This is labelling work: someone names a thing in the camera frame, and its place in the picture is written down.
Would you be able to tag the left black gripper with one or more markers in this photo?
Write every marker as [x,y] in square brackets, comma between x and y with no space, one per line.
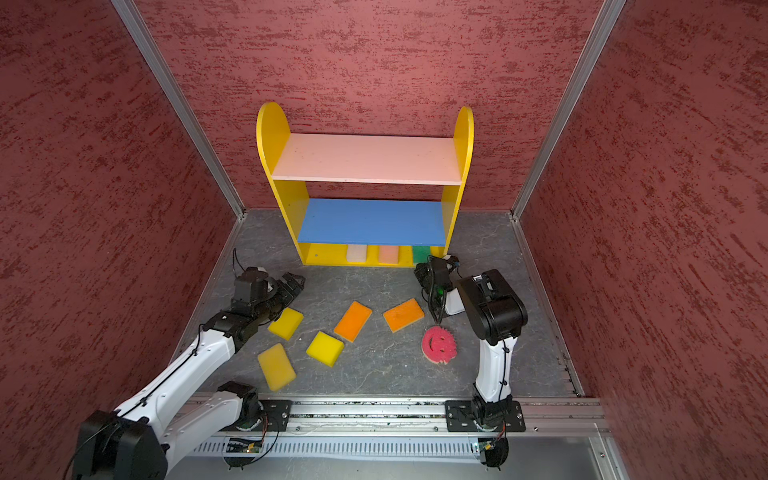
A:
[285,292]

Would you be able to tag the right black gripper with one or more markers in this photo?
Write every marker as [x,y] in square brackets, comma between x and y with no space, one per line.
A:
[420,271]

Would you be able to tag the green sponge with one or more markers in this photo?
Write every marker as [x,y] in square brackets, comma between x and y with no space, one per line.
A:
[420,254]

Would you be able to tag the salmon pink sponge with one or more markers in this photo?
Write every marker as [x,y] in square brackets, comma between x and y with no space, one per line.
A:
[389,254]

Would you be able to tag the cream white sponge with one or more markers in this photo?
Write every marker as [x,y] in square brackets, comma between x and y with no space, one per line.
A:
[356,254]

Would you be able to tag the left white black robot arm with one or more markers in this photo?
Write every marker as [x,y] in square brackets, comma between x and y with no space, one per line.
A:
[146,436]

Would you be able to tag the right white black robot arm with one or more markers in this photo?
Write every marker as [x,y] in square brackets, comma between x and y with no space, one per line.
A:
[496,315]

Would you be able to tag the yellow shelf unit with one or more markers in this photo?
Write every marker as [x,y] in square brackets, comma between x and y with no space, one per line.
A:
[321,229]

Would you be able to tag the yellow sponge near left gripper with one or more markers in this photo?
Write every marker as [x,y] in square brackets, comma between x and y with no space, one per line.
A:
[287,323]

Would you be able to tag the orange sponge right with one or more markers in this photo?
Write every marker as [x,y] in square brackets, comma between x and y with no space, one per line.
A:
[403,315]

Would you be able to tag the orange sponge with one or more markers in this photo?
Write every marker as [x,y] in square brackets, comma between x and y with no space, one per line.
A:
[352,322]
[403,315]

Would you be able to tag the pink round smiley sponge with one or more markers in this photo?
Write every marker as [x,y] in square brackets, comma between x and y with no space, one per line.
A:
[439,345]

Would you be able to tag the large yellow sponge front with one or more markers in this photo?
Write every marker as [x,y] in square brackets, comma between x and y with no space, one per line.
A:
[276,367]

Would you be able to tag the small yellow square sponge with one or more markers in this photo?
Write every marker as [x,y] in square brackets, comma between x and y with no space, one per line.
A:
[325,349]

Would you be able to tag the orange sponge left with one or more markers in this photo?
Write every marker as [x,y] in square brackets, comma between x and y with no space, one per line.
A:
[352,322]

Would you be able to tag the left circuit board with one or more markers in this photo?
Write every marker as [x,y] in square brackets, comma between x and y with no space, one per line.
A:
[243,446]

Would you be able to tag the circuit board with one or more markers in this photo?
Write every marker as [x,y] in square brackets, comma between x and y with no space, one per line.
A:
[243,446]
[497,447]

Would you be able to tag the right circuit board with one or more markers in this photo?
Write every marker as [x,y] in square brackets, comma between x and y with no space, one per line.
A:
[497,447]

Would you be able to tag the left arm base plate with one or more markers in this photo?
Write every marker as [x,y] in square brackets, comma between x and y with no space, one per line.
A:
[273,415]

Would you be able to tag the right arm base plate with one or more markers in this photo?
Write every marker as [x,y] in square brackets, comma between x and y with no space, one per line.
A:
[465,415]

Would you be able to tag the aluminium front rail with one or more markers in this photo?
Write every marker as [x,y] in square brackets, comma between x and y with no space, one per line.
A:
[425,416]

